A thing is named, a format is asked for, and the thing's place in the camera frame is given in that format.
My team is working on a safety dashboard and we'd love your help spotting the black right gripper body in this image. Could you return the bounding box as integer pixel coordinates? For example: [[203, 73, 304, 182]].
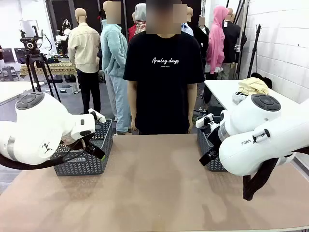
[[206, 123, 222, 148]]

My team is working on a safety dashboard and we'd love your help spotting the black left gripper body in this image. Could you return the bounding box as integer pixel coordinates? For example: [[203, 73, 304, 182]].
[[83, 136, 97, 154]]

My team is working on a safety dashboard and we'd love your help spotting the cream yellow garment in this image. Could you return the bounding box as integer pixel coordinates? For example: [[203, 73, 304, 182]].
[[238, 77, 269, 95]]

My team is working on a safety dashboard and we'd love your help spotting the person's right forearm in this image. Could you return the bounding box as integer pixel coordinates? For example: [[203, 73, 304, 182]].
[[127, 81, 139, 120]]

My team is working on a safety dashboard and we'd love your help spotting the person's left forearm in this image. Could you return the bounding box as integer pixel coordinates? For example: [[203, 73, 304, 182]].
[[187, 83, 198, 120]]

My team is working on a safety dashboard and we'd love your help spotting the grey plastic woven-pattern basket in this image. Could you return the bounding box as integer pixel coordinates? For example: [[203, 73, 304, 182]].
[[197, 116, 227, 172], [49, 118, 113, 176]]

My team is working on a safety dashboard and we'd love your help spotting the white side table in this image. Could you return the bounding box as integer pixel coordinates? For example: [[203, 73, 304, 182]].
[[204, 79, 309, 114]]

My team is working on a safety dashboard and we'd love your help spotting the person in black t-shirt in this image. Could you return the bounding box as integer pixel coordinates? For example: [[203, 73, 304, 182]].
[[123, 0, 205, 135]]

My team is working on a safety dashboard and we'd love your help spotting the black garment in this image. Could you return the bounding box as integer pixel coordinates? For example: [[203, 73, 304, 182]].
[[251, 72, 273, 89]]

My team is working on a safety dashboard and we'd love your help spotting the table with patterned cloth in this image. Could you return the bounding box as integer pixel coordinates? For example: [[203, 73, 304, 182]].
[[19, 61, 78, 78]]

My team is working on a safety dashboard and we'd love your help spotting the mannequin in pink hoodie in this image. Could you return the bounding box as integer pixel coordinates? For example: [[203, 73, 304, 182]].
[[205, 5, 229, 74]]

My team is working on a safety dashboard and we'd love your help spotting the mannequin in cream jacket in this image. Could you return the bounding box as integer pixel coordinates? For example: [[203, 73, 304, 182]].
[[68, 7, 101, 114]]

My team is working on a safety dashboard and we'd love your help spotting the black light stand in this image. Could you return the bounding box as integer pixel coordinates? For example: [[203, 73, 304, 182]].
[[246, 24, 263, 82]]

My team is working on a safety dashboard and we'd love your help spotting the mannequin in light blue fleece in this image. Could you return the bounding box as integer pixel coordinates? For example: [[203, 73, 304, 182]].
[[100, 1, 132, 135]]

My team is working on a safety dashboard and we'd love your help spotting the white desk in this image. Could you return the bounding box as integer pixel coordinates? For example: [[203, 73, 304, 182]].
[[0, 81, 45, 106]]

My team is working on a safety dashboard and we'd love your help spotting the mannequin in black jacket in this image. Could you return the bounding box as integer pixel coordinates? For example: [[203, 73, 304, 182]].
[[222, 8, 248, 80]]

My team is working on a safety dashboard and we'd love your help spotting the mannequin in black outfit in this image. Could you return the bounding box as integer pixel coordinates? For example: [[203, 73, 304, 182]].
[[185, 7, 210, 73]]

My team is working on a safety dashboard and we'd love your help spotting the grey stool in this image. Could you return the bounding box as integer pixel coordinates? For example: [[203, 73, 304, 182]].
[[1, 66, 20, 82]]

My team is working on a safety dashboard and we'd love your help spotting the mannequin in grey hood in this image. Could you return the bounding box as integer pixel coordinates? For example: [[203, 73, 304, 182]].
[[128, 2, 147, 42]]

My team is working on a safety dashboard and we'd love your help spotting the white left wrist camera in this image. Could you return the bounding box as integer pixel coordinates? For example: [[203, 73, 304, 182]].
[[88, 108, 106, 123]]

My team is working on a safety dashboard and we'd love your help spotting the black left arm cable sleeve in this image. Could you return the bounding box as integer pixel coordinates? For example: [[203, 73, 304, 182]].
[[0, 139, 89, 171]]

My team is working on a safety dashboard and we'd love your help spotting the black camera tripod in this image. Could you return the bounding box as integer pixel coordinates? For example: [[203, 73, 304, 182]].
[[25, 54, 61, 102]]

